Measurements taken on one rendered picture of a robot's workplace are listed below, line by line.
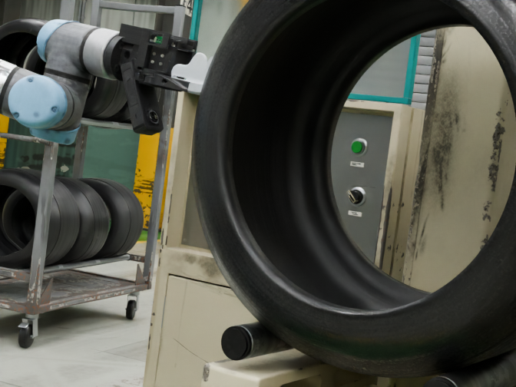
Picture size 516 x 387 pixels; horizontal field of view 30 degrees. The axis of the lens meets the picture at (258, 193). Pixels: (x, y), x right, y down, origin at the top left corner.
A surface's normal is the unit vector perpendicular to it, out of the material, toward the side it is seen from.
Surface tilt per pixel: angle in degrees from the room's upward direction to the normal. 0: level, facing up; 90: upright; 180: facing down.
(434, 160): 90
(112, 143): 90
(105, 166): 90
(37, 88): 90
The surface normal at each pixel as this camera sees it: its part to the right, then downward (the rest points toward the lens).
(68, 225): 0.92, 0.08
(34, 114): 0.00, 0.05
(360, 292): -0.44, -0.18
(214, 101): -0.68, -0.08
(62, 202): 0.84, -0.43
